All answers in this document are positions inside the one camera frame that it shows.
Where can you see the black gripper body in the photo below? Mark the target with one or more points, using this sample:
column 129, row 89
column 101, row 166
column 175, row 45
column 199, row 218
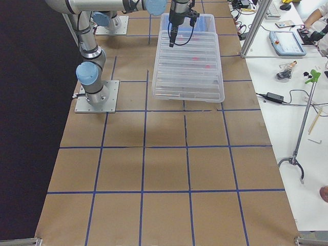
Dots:
column 176, row 17

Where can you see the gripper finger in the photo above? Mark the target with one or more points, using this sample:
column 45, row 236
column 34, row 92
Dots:
column 193, row 15

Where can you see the clear plastic storage box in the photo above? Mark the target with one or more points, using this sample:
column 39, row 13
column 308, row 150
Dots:
column 187, row 23

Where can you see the clear plastic box lid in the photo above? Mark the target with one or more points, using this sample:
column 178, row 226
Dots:
column 188, row 66

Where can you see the teach pendant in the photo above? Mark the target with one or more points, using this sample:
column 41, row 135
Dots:
column 286, row 43

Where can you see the black power adapter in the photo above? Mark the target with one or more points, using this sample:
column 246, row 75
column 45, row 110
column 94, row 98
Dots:
column 275, row 98

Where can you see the reacher grabber tool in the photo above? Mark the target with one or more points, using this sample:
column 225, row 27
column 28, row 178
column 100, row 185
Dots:
column 293, row 159

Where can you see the aluminium frame post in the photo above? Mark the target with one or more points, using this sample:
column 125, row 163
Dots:
column 264, row 5

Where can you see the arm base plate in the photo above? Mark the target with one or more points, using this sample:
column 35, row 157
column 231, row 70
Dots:
column 101, row 31
column 103, row 102

